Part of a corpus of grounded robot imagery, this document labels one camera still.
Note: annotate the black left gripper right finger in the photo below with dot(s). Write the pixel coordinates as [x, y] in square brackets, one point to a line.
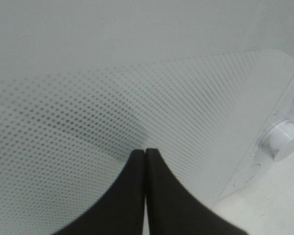
[172, 210]

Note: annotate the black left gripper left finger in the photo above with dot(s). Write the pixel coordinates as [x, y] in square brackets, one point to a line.
[120, 211]

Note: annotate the white microwave door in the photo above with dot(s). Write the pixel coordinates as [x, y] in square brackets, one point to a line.
[85, 82]

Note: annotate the white microwave oven body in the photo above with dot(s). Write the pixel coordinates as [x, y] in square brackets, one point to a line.
[256, 163]

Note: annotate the lower white microwave knob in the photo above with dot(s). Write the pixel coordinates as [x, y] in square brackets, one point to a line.
[278, 142]

